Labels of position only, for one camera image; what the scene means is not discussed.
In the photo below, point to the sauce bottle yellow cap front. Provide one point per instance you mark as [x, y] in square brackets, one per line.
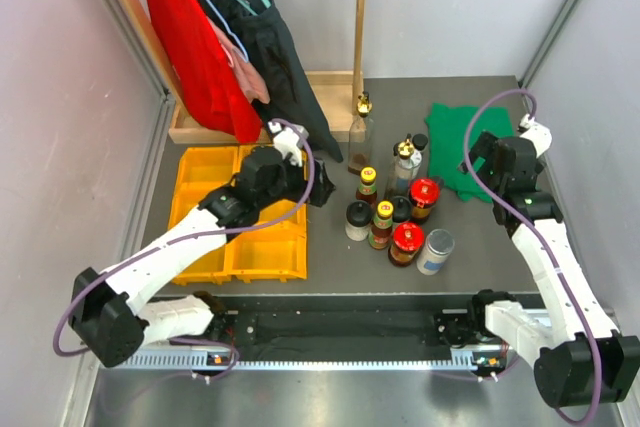
[382, 225]

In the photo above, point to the glass oil bottle gold spout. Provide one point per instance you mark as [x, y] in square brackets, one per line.
[360, 135]

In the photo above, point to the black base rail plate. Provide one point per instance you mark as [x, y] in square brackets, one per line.
[344, 327]

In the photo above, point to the grey lid white shaker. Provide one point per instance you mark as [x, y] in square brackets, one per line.
[407, 169]

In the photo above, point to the yellow plastic bin organizer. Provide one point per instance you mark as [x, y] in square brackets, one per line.
[275, 253]

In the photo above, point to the red lid sauce jar front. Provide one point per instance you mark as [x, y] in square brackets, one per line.
[407, 240]

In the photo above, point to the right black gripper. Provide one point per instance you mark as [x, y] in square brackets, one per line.
[484, 148]

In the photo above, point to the red lid sauce jar rear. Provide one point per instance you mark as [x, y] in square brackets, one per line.
[424, 193]

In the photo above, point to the red shirt on hanger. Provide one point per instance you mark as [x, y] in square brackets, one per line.
[211, 93]

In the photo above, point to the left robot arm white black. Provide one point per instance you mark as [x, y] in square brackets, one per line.
[114, 312]

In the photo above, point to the red lid sauce jar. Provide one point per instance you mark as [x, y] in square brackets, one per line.
[424, 193]
[407, 240]

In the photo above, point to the black lid spice shaker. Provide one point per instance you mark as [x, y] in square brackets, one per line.
[402, 208]
[357, 220]

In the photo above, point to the small black cap bottle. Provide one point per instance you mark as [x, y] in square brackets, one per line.
[420, 142]

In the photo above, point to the sauce bottle yellow cap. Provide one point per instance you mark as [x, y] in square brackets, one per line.
[367, 189]
[382, 225]

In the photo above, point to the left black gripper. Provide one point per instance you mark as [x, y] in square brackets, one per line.
[322, 186]

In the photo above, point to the pink garment on hanger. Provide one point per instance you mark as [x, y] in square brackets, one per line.
[248, 78]

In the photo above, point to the grey lid salt jar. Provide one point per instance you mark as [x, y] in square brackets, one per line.
[438, 247]

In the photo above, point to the sauce bottle yellow cap rear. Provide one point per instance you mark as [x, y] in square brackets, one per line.
[367, 189]

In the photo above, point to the wooden clothes rack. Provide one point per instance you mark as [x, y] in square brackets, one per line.
[336, 91]

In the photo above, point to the black garment on hanger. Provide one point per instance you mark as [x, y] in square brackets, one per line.
[268, 42]

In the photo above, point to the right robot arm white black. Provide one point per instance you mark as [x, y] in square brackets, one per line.
[579, 356]

